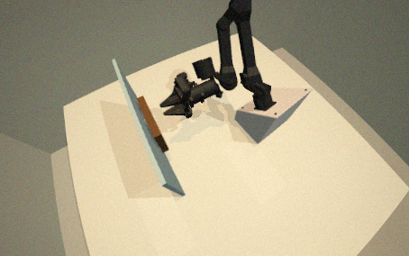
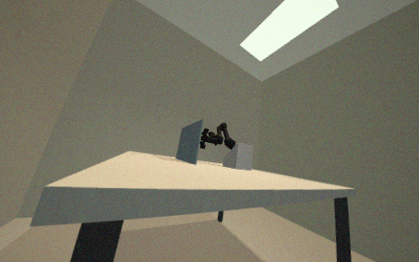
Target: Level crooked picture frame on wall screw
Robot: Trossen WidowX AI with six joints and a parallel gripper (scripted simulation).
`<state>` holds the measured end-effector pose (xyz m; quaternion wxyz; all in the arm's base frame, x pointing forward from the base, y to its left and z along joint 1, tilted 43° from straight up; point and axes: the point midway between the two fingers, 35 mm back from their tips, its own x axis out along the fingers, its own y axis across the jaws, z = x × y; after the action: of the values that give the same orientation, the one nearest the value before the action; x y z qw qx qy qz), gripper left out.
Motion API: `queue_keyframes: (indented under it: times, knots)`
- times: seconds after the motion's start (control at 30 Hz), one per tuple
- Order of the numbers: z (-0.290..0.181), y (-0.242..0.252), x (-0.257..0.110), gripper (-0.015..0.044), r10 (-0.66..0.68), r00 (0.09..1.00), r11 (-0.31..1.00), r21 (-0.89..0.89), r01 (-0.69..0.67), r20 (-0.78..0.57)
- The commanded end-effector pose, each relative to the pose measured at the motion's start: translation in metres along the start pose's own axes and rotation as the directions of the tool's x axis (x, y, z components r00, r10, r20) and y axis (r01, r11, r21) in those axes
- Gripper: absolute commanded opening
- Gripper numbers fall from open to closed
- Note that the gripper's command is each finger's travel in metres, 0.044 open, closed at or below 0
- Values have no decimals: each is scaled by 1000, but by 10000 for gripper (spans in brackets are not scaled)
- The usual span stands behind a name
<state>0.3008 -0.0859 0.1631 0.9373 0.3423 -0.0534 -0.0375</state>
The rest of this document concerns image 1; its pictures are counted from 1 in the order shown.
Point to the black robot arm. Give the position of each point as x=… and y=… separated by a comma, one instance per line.
x=238, y=11

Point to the brown picture frame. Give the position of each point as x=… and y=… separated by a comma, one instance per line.
x=152, y=124

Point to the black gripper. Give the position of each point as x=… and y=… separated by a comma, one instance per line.
x=184, y=98

